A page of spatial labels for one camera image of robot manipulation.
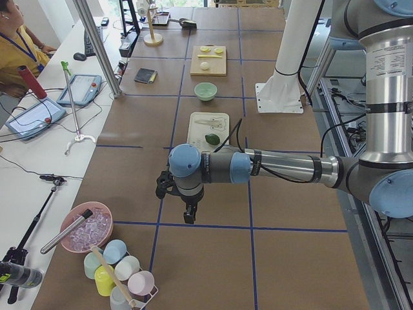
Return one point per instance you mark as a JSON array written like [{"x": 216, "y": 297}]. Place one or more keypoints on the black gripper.
[{"x": 191, "y": 202}]

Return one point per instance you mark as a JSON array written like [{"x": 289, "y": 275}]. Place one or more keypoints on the white ceramic spoon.
[{"x": 212, "y": 123}]

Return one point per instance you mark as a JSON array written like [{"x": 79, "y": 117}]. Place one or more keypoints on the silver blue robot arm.
[{"x": 382, "y": 175}]

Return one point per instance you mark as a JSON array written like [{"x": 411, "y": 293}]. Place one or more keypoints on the pink bowl with ice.
[{"x": 95, "y": 230}]

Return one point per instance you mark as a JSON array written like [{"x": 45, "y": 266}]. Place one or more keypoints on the green ceramic bowl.
[{"x": 205, "y": 91}]

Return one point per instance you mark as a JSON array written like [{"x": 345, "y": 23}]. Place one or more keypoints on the green avocado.
[{"x": 212, "y": 139}]

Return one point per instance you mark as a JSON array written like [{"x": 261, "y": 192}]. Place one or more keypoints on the cream bear tray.
[{"x": 196, "y": 132}]

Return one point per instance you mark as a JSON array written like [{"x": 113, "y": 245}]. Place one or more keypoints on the white cup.
[{"x": 126, "y": 267}]

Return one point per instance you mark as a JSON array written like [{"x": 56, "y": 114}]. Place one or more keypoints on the pink cup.
[{"x": 141, "y": 283}]

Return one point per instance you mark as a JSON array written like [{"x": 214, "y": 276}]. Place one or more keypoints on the blue cup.
[{"x": 114, "y": 251}]

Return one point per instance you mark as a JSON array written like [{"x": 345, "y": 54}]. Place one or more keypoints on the yellow cup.
[{"x": 104, "y": 283}]

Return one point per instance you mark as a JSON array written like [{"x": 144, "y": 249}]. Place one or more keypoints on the green cup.
[{"x": 90, "y": 264}]

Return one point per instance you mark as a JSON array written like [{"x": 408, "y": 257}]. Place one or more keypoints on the grey cup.
[{"x": 118, "y": 301}]

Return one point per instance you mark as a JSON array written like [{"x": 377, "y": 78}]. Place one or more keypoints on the yellow sponge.
[{"x": 152, "y": 77}]

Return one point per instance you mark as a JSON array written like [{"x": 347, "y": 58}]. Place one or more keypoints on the grey folded cloth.
[{"x": 143, "y": 75}]

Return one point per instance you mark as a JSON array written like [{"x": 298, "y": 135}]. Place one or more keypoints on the bamboo cutting board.
[{"x": 218, "y": 67}]

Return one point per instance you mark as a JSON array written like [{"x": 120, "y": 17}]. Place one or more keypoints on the yellow plastic knife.
[{"x": 209, "y": 56}]

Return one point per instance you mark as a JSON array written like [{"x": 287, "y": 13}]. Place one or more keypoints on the teach pendant tablet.
[
  {"x": 35, "y": 119},
  {"x": 84, "y": 88}
]

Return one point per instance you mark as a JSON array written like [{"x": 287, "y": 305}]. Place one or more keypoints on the wooden stand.
[{"x": 152, "y": 39}]

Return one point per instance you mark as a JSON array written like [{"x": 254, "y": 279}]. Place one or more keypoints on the black tripod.
[{"x": 13, "y": 270}]

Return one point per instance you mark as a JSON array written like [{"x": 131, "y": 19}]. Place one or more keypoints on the metal scoop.
[{"x": 186, "y": 24}]

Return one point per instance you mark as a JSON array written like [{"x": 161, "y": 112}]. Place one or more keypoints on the black computer mouse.
[{"x": 79, "y": 56}]

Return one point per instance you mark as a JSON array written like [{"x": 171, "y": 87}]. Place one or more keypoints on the black keyboard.
[{"x": 88, "y": 46}]

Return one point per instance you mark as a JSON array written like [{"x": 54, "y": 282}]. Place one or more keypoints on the black tray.
[{"x": 161, "y": 19}]

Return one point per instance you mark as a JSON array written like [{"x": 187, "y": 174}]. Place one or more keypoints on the red cylinder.
[{"x": 32, "y": 82}]

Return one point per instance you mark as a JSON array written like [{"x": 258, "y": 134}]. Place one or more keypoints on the person in yellow shirt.
[{"x": 19, "y": 47}]

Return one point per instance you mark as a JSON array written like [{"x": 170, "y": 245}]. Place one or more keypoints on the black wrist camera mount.
[{"x": 166, "y": 185}]

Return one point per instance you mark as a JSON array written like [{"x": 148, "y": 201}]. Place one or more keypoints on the white wire cup rack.
[{"x": 142, "y": 301}]

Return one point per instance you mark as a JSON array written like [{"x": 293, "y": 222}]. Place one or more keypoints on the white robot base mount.
[{"x": 281, "y": 93}]

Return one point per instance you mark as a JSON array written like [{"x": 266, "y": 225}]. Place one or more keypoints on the aluminium frame post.
[{"x": 88, "y": 22}]

